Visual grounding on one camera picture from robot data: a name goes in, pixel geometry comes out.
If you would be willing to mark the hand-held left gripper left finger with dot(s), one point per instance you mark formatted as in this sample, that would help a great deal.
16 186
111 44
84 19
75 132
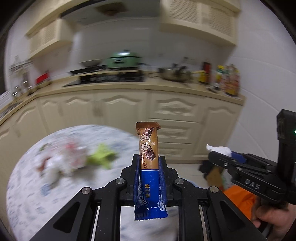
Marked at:
137 180

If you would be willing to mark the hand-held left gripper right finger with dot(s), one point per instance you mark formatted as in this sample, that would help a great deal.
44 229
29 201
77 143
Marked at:
163 183

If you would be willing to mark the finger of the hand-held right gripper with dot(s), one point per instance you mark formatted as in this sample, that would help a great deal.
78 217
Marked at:
242 178
238 157

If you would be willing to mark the brown and blue snack wrapper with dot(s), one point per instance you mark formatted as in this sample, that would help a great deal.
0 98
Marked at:
149 185

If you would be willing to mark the white tissue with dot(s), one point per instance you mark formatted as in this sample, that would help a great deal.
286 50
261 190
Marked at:
219 149

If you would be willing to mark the green wrapper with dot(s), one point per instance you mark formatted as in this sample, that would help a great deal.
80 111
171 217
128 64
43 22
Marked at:
101 157

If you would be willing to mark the clear plastic bag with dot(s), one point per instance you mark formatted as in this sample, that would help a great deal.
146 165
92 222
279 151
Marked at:
71 155

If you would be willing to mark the person's right hand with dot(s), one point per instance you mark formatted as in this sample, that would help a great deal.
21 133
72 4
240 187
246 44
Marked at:
275 219

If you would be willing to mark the orange plastic bag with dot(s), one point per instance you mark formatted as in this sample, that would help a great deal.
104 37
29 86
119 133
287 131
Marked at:
240 199

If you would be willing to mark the brown cardboard box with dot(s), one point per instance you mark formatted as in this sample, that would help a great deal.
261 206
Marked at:
214 178

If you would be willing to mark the dark cloth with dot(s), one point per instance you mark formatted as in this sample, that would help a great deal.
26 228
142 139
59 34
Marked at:
204 166

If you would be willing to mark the cream kitchen counter cabinet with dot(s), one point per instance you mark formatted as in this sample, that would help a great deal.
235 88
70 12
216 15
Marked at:
111 109

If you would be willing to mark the orange label seasoning bottle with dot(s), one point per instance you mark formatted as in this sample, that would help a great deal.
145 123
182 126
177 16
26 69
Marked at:
227 80

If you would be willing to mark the yellow cap bottle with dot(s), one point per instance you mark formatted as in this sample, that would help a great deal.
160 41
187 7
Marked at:
219 77

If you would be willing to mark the dark sauce bottle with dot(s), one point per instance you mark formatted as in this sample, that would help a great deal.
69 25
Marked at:
204 73

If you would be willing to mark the black gas stove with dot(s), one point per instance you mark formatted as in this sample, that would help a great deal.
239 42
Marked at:
104 77

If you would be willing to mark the green electric cooking pot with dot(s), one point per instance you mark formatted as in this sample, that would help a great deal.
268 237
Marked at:
122 60

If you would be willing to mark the grey wok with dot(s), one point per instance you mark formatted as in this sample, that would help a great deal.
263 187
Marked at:
90 63

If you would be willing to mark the red container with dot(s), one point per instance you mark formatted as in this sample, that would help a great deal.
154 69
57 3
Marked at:
43 77

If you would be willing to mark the metal utensil rack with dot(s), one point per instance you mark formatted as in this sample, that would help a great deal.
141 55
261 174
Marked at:
19 67

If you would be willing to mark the range hood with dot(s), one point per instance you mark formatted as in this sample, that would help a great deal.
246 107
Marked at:
104 11

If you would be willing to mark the cream wide wall cabinet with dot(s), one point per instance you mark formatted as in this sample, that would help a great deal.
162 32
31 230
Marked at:
203 20

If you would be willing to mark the cream lattice wall cabinet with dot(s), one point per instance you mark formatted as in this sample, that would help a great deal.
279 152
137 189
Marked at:
48 39

